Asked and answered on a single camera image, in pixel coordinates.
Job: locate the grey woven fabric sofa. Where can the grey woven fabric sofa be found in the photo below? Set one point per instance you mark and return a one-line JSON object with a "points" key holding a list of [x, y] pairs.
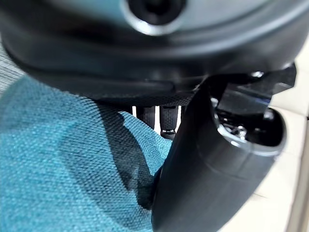
{"points": [[9, 70]]}

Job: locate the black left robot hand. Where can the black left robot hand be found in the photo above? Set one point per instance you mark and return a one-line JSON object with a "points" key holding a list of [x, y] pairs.
{"points": [[154, 60]]}

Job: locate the teal woven fabric cushion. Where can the teal woven fabric cushion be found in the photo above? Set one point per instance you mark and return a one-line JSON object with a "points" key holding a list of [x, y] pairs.
{"points": [[60, 164]]}

